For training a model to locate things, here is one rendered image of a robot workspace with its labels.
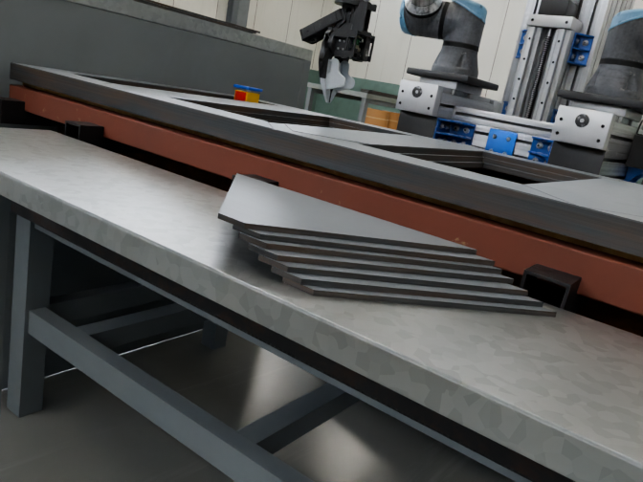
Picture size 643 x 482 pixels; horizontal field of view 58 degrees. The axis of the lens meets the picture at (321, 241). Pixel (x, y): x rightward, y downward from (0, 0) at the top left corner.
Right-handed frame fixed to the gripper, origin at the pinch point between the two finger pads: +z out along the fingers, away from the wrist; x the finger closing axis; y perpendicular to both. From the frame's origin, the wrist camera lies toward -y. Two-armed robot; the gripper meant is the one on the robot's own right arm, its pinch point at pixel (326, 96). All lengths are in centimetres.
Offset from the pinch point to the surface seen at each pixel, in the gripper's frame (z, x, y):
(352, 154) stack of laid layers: 6.2, -37.2, 32.5
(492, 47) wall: -133, 1038, -370
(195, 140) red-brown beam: 10.5, -37.2, 1.5
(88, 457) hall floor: 91, -33, -25
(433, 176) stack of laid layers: 6, -37, 45
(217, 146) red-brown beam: 10.6, -37.2, 6.8
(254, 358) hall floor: 91, 38, -37
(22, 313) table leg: 63, -37, -50
